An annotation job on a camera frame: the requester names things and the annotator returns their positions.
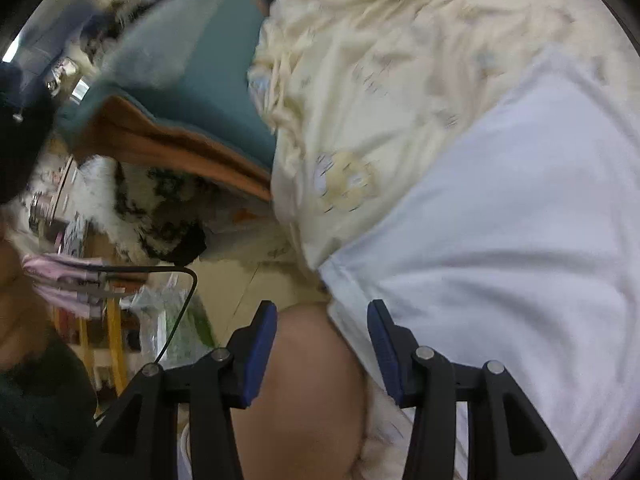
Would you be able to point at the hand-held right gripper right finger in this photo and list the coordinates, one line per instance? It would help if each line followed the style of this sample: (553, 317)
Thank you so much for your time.
(384, 365)

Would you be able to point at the clear plastic bag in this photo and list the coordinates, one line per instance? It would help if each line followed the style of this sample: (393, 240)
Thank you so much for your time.
(180, 325)

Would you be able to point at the cream cartoon print duvet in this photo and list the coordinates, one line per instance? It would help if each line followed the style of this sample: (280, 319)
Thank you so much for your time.
(375, 60)

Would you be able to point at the white printed t-shirt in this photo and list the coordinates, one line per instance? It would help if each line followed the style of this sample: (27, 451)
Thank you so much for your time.
(500, 260)

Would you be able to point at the black rounded object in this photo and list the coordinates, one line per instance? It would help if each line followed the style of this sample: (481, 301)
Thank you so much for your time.
(22, 135)

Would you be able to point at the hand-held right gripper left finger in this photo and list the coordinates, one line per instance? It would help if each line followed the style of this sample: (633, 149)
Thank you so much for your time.
(260, 360)

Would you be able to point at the yellow stand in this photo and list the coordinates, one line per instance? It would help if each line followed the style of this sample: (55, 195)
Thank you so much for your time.
(115, 345)

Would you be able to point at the person's left leg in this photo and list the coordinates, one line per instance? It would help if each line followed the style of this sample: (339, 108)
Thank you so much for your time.
(300, 385)

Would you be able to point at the black and white fluffy blanket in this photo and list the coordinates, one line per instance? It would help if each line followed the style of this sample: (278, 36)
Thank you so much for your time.
(150, 210)

